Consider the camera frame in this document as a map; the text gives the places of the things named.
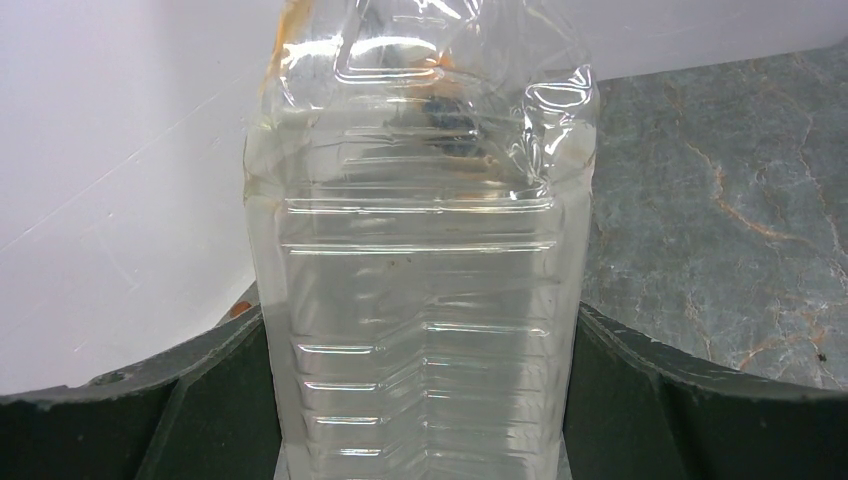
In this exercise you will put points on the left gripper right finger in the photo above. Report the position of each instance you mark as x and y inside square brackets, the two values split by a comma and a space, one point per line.
[640, 409]

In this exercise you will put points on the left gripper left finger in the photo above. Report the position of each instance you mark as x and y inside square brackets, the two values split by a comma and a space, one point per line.
[204, 409]

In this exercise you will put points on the clear plastic bottle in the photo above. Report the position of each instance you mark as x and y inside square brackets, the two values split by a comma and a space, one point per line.
[417, 187]

